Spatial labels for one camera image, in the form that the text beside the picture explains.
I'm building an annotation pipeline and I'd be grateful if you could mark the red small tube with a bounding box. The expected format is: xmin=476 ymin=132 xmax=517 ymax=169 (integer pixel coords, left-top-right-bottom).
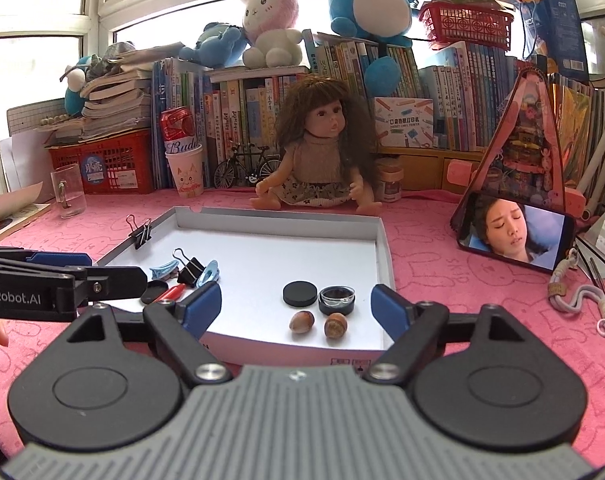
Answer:
xmin=155 ymin=283 xmax=186 ymax=302

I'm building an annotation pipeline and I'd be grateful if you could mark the white cardboard box tray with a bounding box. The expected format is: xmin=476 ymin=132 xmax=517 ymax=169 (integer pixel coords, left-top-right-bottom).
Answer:
xmin=98 ymin=207 xmax=394 ymax=370

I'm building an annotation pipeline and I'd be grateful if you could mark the pink white bunny plush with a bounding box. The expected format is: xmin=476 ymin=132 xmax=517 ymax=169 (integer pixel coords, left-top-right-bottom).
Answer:
xmin=240 ymin=0 xmax=303 ymax=70

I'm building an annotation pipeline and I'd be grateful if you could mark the small brown-lid jar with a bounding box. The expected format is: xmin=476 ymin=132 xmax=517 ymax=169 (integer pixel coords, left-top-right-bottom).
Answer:
xmin=374 ymin=158 xmax=405 ymax=203

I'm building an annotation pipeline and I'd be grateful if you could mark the small blue plush toy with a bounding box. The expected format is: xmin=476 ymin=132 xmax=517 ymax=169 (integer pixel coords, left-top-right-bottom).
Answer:
xmin=179 ymin=22 xmax=248 ymax=68

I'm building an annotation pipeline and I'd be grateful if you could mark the black round lid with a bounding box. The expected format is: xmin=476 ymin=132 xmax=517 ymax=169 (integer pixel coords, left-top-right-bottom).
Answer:
xmin=140 ymin=280 xmax=169 ymax=304

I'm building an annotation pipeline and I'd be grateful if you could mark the blue clip left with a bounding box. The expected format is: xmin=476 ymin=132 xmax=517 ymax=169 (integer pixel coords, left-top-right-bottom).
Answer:
xmin=150 ymin=259 xmax=179 ymax=281

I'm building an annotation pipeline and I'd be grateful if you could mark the black round disc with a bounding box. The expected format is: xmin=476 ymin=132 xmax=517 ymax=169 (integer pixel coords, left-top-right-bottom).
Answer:
xmin=282 ymin=281 xmax=318 ymax=308

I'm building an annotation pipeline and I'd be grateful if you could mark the long-haired doll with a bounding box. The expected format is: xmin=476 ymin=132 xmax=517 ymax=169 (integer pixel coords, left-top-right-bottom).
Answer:
xmin=250 ymin=75 xmax=382 ymax=216

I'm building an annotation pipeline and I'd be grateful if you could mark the coloured pencil box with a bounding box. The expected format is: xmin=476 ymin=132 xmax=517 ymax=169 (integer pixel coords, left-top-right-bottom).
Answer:
xmin=374 ymin=98 xmax=437 ymax=148

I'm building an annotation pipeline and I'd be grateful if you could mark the dark brown acorn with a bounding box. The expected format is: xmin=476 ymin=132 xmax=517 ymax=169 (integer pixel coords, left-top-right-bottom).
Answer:
xmin=324 ymin=313 xmax=348 ymax=340

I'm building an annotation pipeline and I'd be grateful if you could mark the black binder clip on edge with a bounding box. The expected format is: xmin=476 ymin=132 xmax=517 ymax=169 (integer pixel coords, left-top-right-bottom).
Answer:
xmin=126 ymin=214 xmax=152 ymax=249

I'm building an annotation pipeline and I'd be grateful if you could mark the white cat paper cup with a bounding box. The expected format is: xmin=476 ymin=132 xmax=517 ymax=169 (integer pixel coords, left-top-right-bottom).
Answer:
xmin=166 ymin=144 xmax=204 ymax=198

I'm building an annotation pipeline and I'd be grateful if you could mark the stack of books on crate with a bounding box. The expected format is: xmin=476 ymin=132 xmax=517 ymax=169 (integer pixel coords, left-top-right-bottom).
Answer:
xmin=40 ymin=42 xmax=152 ymax=148

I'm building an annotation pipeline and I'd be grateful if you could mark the blue white plush toy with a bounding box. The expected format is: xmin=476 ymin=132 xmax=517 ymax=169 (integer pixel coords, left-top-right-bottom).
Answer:
xmin=329 ymin=0 xmax=417 ymax=98

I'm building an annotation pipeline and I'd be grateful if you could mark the blue cardboard box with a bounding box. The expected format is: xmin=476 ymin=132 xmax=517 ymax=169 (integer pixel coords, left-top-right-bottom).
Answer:
xmin=511 ymin=0 xmax=589 ymax=84

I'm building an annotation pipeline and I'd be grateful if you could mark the black binder clip in tray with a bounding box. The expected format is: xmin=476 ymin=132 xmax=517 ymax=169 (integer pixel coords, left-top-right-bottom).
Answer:
xmin=172 ymin=248 xmax=205 ymax=288

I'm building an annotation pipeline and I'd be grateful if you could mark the pink bunny-print table cloth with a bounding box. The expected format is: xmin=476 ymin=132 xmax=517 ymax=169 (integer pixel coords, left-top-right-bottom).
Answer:
xmin=4 ymin=191 xmax=605 ymax=466

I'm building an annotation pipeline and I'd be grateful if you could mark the clear acrylic block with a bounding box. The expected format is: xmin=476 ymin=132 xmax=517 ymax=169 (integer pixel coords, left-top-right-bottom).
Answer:
xmin=51 ymin=162 xmax=86 ymax=219

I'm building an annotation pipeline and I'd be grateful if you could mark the red plastic crate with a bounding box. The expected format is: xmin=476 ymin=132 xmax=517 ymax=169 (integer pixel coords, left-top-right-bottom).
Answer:
xmin=48 ymin=129 xmax=155 ymax=194

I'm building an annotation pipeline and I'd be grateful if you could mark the blue clip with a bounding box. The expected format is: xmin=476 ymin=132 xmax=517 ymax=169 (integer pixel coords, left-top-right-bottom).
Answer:
xmin=150 ymin=259 xmax=179 ymax=281
xmin=196 ymin=260 xmax=219 ymax=288

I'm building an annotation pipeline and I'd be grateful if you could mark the light brown acorn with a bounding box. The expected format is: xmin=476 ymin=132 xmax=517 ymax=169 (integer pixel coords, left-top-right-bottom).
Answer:
xmin=289 ymin=311 xmax=315 ymax=335

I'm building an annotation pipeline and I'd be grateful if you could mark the pink triangular miniature house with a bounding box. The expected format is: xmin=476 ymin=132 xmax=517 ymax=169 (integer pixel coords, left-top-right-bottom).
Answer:
xmin=450 ymin=66 xmax=586 ymax=230

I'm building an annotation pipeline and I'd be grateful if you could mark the blue clip right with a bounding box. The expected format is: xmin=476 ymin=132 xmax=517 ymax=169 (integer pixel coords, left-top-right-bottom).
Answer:
xmin=196 ymin=260 xmax=219 ymax=288

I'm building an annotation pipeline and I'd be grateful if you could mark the red white beer can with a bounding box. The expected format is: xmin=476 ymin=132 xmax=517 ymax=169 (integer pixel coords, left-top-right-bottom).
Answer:
xmin=160 ymin=106 xmax=195 ymax=142

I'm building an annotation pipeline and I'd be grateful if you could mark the white lanyard strap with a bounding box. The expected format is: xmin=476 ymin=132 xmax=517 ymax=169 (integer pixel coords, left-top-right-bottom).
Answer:
xmin=547 ymin=246 xmax=605 ymax=338

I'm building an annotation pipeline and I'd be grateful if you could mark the miniature black bicycle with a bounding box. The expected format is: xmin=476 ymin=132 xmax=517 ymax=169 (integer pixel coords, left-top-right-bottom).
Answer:
xmin=214 ymin=143 xmax=281 ymax=188

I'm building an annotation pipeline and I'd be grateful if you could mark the red basket on books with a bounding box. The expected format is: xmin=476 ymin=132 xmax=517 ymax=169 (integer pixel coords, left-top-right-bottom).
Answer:
xmin=419 ymin=1 xmax=513 ymax=51

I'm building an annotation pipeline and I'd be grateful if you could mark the smartphone playing video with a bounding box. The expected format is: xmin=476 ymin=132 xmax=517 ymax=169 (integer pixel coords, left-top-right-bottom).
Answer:
xmin=458 ymin=192 xmax=575 ymax=273

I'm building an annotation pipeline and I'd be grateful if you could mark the black glass-top jar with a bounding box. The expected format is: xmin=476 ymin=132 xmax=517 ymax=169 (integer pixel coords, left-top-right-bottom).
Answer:
xmin=319 ymin=285 xmax=356 ymax=316

